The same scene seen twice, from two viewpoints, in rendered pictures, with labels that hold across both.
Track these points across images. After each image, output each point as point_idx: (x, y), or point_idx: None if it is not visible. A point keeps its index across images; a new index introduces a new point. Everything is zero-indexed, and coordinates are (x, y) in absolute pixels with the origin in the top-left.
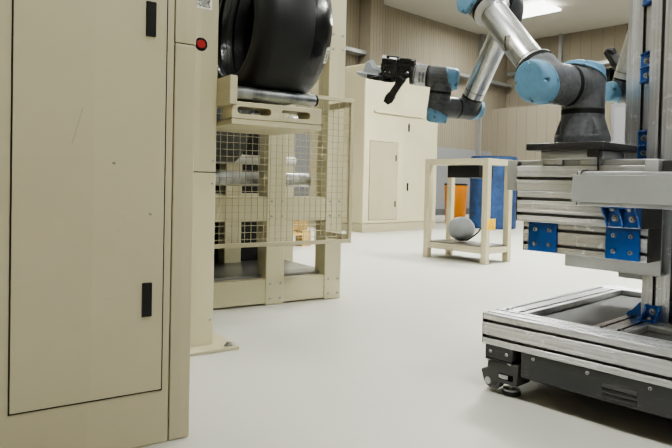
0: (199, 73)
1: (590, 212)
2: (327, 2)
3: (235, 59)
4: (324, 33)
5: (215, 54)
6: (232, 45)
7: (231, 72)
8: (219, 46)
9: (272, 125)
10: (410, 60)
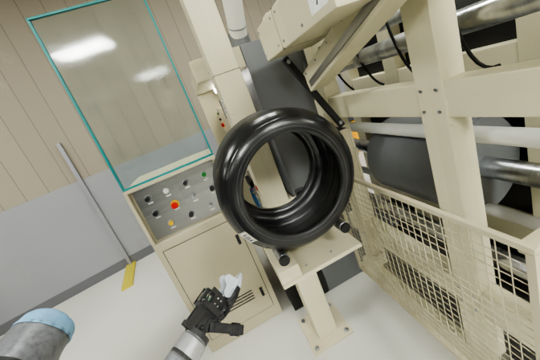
0: (263, 203)
1: None
2: (218, 197)
3: (335, 166)
4: (228, 222)
5: (261, 195)
6: (332, 153)
7: (330, 179)
8: (325, 155)
9: (269, 260)
10: (188, 319)
